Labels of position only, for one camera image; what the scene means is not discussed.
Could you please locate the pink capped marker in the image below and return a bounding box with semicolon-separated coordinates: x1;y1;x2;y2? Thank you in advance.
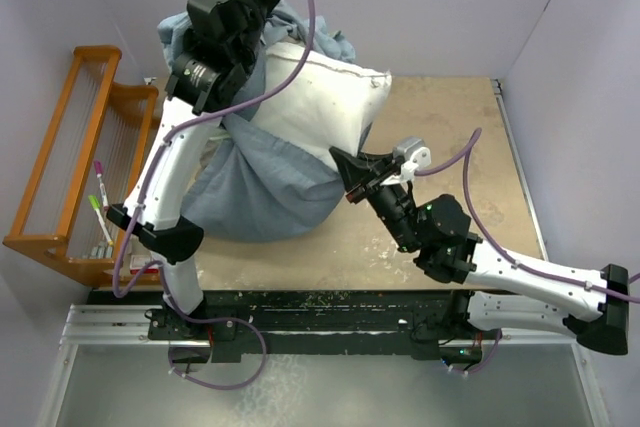
93;160;109;211

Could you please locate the green capped marker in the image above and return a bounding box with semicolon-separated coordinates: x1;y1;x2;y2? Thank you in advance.
88;195;114;246

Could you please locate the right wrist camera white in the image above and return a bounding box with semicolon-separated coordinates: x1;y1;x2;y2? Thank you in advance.
381;136;431;186

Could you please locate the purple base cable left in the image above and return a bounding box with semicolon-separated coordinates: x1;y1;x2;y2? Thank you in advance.
169;316;269;392

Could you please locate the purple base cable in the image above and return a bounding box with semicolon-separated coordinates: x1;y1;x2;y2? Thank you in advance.
169;316;269;392
439;329;504;378

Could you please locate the patchwork green beige pillowcase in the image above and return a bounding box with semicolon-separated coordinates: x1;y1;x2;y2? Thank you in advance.
157;1;356;243

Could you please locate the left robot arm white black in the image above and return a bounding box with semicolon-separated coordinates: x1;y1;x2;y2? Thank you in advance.
107;0;280;339

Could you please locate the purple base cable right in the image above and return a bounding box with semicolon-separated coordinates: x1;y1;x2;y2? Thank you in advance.
439;329;504;378

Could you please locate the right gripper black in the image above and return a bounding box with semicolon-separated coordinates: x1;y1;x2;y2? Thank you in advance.
331;145;422;253

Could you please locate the red white small box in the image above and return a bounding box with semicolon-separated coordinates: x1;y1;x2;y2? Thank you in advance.
129;254;159;275

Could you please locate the white pillow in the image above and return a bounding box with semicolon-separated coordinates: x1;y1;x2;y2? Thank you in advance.
251;51;392;170

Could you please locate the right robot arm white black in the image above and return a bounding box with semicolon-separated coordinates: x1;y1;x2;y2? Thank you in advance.
329;137;629;356

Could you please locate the orange wooden rack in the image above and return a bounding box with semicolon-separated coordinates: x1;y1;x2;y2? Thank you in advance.
3;45;160;288

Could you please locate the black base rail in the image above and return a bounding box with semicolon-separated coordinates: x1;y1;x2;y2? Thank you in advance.
145;290;499;363

